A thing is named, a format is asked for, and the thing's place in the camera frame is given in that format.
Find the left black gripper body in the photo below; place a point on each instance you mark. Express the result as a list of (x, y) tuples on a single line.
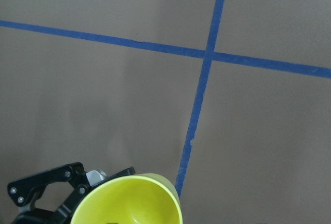
[(53, 195)]

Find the yellow plastic cup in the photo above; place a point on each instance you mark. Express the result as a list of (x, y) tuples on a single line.
[(144, 198)]

